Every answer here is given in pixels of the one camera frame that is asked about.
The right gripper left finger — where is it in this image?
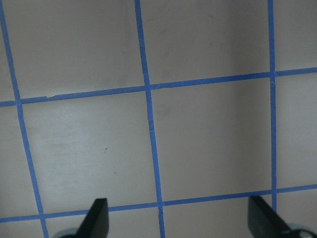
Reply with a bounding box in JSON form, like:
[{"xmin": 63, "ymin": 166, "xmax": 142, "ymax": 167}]
[{"xmin": 75, "ymin": 198, "xmax": 109, "ymax": 238}]

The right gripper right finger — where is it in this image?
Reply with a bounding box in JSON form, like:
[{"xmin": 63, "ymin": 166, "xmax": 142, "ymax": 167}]
[{"xmin": 247, "ymin": 196, "xmax": 290, "ymax": 238}]

